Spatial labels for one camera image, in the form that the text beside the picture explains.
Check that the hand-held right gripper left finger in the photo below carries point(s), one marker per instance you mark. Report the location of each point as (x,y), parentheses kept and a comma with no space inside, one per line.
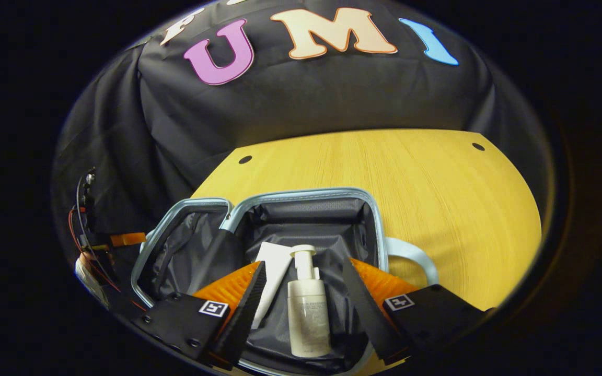
(249,308)

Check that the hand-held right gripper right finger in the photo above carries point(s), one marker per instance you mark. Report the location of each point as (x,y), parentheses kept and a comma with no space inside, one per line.
(366,313)

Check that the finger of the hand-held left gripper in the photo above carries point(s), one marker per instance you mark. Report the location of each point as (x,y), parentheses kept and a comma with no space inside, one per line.
(128,239)

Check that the white squeeze tube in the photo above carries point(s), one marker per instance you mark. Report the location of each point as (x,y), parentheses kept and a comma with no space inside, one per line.
(275,266)

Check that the white pump bottle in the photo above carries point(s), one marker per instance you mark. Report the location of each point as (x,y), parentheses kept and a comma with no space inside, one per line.
(309,318)

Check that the light blue suitcase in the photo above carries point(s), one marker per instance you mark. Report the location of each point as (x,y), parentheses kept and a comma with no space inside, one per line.
(306,219)

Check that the black backdrop cloth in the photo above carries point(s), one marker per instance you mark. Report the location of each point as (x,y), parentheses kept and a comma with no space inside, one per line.
(306,99)

